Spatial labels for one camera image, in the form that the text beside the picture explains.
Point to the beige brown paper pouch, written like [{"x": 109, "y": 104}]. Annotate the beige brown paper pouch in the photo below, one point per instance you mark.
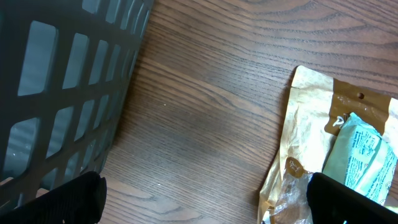
[{"x": 318, "y": 105}]

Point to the teal white snack packet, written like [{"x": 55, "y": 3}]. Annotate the teal white snack packet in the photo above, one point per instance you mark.
[{"x": 361, "y": 160}]

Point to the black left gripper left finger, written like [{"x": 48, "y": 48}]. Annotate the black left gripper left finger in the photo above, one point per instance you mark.
[{"x": 80, "y": 200}]

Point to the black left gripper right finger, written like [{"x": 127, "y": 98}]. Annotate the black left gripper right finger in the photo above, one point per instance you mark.
[{"x": 332, "y": 202}]

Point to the grey plastic mesh basket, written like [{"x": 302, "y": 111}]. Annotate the grey plastic mesh basket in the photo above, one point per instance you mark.
[{"x": 65, "y": 70}]

